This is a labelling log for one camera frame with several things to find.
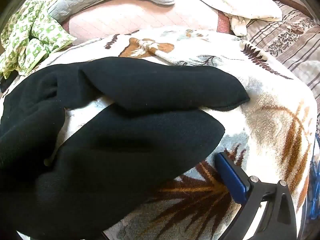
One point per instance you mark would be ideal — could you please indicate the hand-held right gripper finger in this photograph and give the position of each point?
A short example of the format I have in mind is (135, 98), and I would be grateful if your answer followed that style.
(231, 173)

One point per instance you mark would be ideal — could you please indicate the black pants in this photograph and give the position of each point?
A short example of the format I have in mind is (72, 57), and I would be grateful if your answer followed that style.
(120, 140)

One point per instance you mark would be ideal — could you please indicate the leaf print fleece blanket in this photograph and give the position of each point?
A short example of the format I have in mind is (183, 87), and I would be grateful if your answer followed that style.
(270, 120)

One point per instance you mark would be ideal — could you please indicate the blue cloth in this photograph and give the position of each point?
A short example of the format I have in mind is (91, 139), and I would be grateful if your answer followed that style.
(315, 180)

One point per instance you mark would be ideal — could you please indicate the striped floral pillow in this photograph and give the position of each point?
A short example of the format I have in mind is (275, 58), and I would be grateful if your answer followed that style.
(287, 37)

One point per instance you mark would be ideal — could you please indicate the white cream pillow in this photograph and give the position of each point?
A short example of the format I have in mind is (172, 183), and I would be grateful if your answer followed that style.
(237, 2)

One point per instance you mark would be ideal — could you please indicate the pink bed sheet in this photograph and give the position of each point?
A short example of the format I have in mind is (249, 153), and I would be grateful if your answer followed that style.
(130, 17)

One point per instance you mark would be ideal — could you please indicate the green patterned cloth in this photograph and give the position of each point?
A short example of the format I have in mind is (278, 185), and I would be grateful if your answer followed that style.
(32, 37)

